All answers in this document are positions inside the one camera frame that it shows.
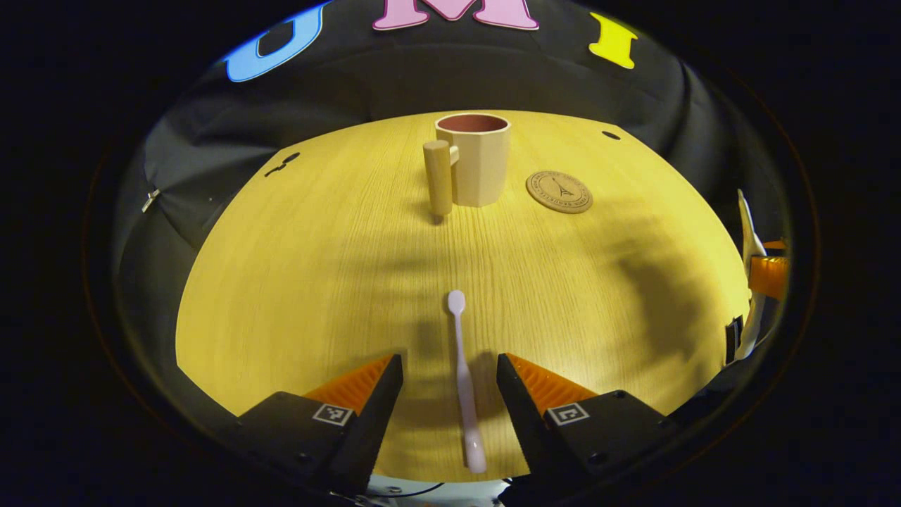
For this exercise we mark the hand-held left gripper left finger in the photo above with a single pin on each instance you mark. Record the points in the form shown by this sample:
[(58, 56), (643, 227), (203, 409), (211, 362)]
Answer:
[(376, 415)]

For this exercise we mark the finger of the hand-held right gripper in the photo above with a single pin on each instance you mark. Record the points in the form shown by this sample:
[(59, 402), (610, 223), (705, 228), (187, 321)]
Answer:
[(771, 276)]

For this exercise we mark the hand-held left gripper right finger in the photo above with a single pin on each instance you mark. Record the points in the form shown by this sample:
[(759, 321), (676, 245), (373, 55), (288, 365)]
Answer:
[(521, 415)]

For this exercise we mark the white toothpaste tube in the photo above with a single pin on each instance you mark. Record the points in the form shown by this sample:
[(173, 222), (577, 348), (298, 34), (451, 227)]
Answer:
[(750, 239)]

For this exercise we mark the pink toothbrush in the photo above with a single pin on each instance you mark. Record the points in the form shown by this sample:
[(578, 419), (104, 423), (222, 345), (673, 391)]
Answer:
[(464, 380)]

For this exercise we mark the round cork coaster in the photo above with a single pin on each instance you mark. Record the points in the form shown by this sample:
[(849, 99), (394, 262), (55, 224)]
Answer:
[(559, 191)]

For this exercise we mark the beige cup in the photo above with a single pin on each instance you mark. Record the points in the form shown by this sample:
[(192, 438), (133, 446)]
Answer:
[(482, 169)]

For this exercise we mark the wooden desktop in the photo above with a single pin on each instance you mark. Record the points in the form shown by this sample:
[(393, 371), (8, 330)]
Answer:
[(317, 282)]

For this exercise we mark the black desk edge clamp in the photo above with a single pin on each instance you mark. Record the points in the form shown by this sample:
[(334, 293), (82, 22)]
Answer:
[(733, 341)]

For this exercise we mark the metal cloth clip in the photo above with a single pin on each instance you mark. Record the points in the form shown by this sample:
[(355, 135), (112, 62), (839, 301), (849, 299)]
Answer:
[(150, 200)]

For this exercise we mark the black backdrop cloth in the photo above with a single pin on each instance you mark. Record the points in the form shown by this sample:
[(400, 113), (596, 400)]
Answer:
[(352, 84)]

